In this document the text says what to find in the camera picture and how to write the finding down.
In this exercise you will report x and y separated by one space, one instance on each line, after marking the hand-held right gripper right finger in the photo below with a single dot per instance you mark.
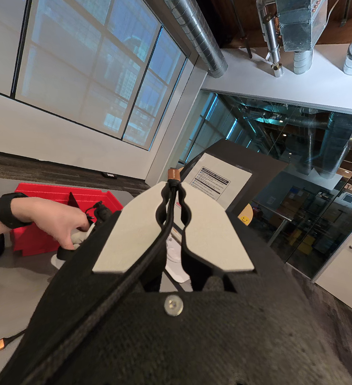
215 234

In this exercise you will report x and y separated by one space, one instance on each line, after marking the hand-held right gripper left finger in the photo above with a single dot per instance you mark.
127 234

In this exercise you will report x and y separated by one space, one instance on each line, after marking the red plastic bin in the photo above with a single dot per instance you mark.
43 195

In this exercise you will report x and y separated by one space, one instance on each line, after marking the person's left hand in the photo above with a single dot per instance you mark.
58 219

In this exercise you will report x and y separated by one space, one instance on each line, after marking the black floor outlet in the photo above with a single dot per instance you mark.
109 175

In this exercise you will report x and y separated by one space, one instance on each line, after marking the white tablet stand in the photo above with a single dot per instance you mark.
174 255

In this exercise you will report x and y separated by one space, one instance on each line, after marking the dark grey panel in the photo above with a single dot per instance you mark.
254 159

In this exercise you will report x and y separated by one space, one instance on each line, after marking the storage shelf with boxes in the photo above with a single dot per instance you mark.
299 216

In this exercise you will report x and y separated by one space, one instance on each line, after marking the black wrist band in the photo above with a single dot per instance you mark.
10 210

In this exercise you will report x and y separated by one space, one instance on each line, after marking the white door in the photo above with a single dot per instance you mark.
344 270

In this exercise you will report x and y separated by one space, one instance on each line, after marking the large window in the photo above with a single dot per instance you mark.
73 60

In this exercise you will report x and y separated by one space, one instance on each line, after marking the metal ceiling pipe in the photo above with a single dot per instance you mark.
272 39

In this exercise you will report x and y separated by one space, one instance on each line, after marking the round metal air duct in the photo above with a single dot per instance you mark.
194 33

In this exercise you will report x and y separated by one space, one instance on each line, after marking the rectangular metal duct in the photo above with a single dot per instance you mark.
299 24

